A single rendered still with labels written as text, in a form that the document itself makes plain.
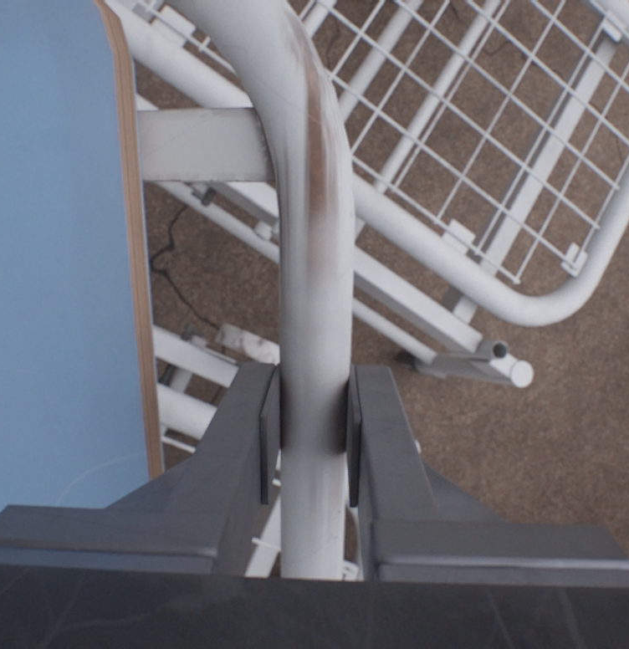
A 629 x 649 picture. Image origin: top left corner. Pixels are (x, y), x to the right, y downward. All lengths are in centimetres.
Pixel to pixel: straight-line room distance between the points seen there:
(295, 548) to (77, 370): 9
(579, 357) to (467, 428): 38
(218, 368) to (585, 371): 110
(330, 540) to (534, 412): 124
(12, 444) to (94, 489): 3
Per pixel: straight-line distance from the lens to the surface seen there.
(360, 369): 15
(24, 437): 20
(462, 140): 134
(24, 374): 19
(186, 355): 61
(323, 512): 16
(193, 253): 108
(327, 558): 17
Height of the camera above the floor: 106
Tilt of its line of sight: 76 degrees down
